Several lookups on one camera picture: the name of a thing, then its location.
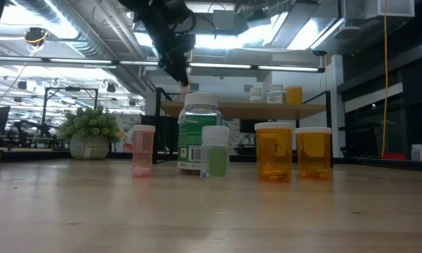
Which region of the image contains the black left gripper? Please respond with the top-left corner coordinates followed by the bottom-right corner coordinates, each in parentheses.
top-left (153, 20), bottom-right (198, 87)

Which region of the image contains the long ceiling light bar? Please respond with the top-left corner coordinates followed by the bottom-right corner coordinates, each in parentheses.
top-left (0, 55), bottom-right (327, 74)

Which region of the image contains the wooden shelf with black legs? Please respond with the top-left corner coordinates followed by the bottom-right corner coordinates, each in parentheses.
top-left (153, 86), bottom-right (334, 167)

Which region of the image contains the small pink pill bottle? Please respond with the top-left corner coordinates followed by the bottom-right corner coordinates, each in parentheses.
top-left (131, 124), bottom-right (157, 178)

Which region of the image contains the large white medicine bottle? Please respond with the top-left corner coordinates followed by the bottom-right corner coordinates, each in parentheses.
top-left (266, 84), bottom-right (286, 105)

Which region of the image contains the small white medicine bottle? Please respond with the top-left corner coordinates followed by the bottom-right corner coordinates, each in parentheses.
top-left (249, 86), bottom-right (264, 104)

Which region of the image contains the round black ceiling camera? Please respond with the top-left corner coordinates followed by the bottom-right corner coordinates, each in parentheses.
top-left (24, 27), bottom-right (50, 48)

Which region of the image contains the red object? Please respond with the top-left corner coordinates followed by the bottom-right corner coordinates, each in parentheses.
top-left (381, 151), bottom-right (407, 161)

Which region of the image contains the yellow hanging cable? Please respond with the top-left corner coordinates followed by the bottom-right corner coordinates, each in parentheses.
top-left (380, 0), bottom-right (390, 158)

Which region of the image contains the black background frame rig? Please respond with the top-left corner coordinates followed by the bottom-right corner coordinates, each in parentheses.
top-left (41, 86), bottom-right (100, 148)

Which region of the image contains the large clear green-label bottle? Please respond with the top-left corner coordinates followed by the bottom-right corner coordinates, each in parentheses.
top-left (177, 92), bottom-right (223, 176)

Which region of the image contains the green plant in grey pot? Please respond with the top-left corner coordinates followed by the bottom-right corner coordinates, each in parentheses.
top-left (58, 106), bottom-right (122, 161)

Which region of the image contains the yellow-green pill bottle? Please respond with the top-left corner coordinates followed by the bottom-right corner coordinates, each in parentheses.
top-left (285, 85), bottom-right (304, 105)

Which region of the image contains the orange pill bottle white cap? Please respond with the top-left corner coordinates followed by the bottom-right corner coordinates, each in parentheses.
top-left (253, 121), bottom-right (296, 184)
top-left (295, 126), bottom-right (333, 181)

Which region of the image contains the small clear green-label bottle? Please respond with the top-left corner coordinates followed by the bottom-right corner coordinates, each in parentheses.
top-left (200, 125), bottom-right (231, 179)

